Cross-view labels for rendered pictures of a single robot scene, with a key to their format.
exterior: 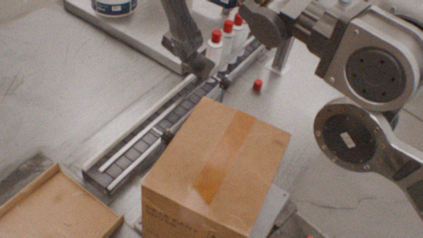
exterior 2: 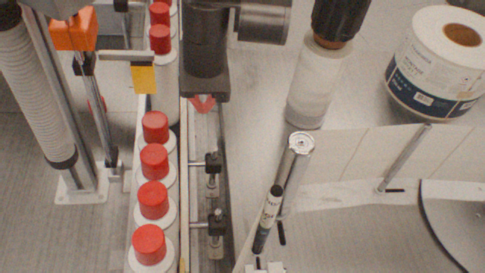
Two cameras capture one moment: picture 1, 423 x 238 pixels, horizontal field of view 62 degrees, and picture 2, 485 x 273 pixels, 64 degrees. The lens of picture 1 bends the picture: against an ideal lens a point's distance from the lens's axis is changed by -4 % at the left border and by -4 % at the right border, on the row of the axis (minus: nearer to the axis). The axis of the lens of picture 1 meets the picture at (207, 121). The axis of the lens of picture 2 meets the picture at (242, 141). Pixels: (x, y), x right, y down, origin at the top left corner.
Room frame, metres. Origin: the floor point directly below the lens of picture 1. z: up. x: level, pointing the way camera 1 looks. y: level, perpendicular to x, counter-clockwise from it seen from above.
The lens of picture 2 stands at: (1.65, -0.25, 1.46)
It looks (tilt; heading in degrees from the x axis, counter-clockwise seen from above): 52 degrees down; 140
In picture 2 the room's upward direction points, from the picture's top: 10 degrees clockwise
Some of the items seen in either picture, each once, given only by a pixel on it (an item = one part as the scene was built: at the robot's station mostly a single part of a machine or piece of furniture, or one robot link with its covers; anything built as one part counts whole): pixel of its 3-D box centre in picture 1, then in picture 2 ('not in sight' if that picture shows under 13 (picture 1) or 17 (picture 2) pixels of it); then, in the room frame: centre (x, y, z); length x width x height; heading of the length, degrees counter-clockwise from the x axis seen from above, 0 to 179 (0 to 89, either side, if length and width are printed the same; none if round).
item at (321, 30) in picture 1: (325, 30); not in sight; (0.54, -0.16, 1.45); 0.09 x 0.08 x 0.12; 145
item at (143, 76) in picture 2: not in sight; (143, 77); (1.28, -0.13, 1.09); 0.03 x 0.01 x 0.06; 63
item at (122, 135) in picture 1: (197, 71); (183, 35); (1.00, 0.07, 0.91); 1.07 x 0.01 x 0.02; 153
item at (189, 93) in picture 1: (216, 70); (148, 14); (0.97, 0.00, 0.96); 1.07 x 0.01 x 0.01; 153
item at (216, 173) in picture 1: (214, 188); not in sight; (0.49, -0.05, 0.99); 0.30 x 0.24 x 0.27; 163
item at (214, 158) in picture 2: not in sight; (213, 167); (1.33, -0.05, 0.89); 0.03 x 0.03 x 0.12; 63
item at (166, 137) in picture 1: (160, 143); not in sight; (0.65, 0.12, 0.91); 0.07 x 0.03 x 0.16; 63
